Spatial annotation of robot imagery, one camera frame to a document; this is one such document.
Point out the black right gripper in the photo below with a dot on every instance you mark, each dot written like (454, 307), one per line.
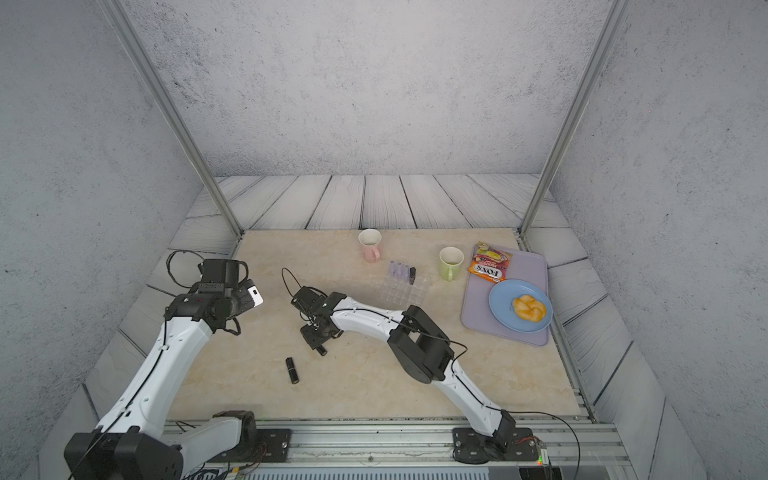
(311, 341)

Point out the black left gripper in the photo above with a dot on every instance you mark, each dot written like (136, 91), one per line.
(243, 293)

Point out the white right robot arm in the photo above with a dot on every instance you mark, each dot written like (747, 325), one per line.
(422, 349)

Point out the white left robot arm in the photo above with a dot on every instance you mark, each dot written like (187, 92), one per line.
(127, 442)

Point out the clear acrylic lipstick organizer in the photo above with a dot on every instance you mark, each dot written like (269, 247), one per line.
(399, 295)

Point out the pink ceramic mug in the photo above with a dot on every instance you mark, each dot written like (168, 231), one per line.
(369, 240)

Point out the light green ceramic mug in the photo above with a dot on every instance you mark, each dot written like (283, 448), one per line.
(451, 261)

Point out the lilac plastic tray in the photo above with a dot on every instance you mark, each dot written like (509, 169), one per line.
(476, 313)

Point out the Fox's fruits candy bag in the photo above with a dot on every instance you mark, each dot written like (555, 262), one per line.
(489, 263)

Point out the light blue plate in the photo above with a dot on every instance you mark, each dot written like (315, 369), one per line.
(501, 298)

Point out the yellow braided bread bun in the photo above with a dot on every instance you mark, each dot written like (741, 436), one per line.
(530, 309)

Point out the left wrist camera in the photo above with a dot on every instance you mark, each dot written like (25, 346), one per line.
(255, 296)

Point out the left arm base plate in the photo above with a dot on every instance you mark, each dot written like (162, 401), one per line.
(259, 446)

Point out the left aluminium frame post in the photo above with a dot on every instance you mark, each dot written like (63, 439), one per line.
(129, 39)

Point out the aluminium frame post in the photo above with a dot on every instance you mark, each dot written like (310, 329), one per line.
(129, 39)
(595, 65)

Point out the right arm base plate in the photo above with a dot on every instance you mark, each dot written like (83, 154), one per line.
(517, 445)

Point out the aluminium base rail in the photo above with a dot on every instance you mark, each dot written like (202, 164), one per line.
(580, 449)

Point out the right aluminium frame post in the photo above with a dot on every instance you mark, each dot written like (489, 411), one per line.
(595, 65)

